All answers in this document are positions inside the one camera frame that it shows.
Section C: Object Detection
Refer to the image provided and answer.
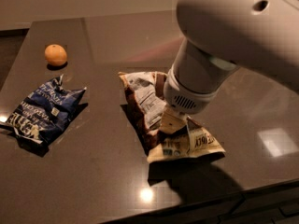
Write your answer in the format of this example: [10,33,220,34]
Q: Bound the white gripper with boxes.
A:
[159,68,217,134]

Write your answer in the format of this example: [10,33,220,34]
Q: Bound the brown chip bag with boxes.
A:
[119,71,224,163]

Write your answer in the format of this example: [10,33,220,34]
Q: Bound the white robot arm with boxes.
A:
[160,0,299,133]

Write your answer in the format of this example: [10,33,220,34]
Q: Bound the blue chip bag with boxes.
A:
[1,76,87,147]

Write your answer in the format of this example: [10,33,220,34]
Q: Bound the orange fruit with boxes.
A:
[44,44,67,66]

